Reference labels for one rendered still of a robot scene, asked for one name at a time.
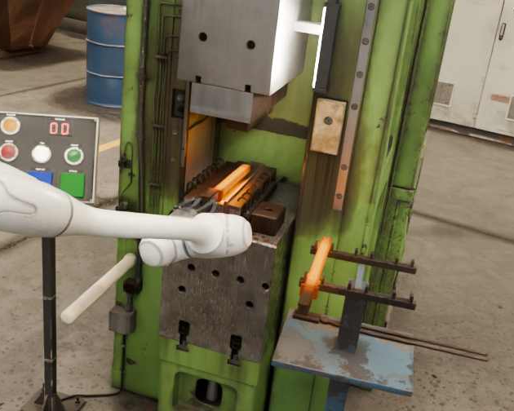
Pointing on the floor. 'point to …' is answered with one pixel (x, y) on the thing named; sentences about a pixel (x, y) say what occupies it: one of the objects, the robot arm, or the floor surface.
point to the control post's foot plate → (39, 402)
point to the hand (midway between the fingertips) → (210, 198)
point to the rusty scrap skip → (20, 25)
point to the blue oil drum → (105, 55)
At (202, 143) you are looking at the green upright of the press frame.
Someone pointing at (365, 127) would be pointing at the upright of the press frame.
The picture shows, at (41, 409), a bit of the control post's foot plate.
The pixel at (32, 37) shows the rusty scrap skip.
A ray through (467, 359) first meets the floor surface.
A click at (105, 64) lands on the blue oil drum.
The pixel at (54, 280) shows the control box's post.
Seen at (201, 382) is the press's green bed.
